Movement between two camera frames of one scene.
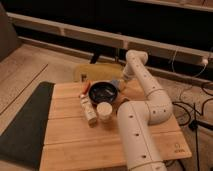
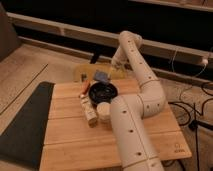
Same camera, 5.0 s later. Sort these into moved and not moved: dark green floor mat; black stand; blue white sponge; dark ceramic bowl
Moved: blue white sponge
Not moved: black stand; dark green floor mat; dark ceramic bowl
